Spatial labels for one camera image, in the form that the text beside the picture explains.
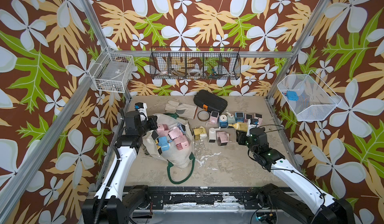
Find cream tote bag green handles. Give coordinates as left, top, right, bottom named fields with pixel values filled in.
left=143, top=114, right=196, bottom=185

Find blue pencil sharpener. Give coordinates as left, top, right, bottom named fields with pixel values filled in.
left=219, top=115, right=229, bottom=128
left=235, top=112, right=245, bottom=123

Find white pencil sharpener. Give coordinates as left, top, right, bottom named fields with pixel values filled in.
left=209, top=127, right=221, bottom=143

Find green pencil sharpener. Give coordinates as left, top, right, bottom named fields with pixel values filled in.
left=226, top=111, right=237, bottom=125

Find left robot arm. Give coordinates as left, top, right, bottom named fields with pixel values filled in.
left=82, top=111, right=158, bottom=224

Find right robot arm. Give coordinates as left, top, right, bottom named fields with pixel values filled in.
left=236, top=127, right=355, bottom=224

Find large pink pencil sharpener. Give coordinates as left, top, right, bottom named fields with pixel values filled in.
left=174, top=135, right=190, bottom=151

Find blue sharpener in bag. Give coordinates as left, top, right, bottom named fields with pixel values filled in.
left=158, top=137, right=171, bottom=152

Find cream work glove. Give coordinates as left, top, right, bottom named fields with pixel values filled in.
left=165, top=100, right=198, bottom=119

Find brown tape roll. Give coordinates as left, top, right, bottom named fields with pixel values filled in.
left=197, top=110, right=211, bottom=122

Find blue object in basket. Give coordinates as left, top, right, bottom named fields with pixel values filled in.
left=285, top=90, right=299, bottom=101

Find black hard case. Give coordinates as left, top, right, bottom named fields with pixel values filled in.
left=194, top=90, right=228, bottom=114

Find white tape roll in basket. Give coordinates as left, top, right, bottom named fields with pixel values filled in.
left=188, top=68, right=203, bottom=76

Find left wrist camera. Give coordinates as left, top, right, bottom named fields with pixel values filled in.
left=124, top=102, right=148, bottom=136

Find white wire basket left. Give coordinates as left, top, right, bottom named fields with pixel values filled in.
left=90, top=48, right=135, bottom=93

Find white wire basket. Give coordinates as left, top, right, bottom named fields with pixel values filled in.
left=278, top=71, right=342, bottom=122
left=90, top=48, right=135, bottom=93

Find white wire basket right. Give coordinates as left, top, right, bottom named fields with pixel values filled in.
left=278, top=71, right=342, bottom=122

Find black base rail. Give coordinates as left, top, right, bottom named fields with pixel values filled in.
left=139, top=184, right=279, bottom=210

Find black wire basket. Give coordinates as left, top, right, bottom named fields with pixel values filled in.
left=149, top=46, right=242, bottom=80

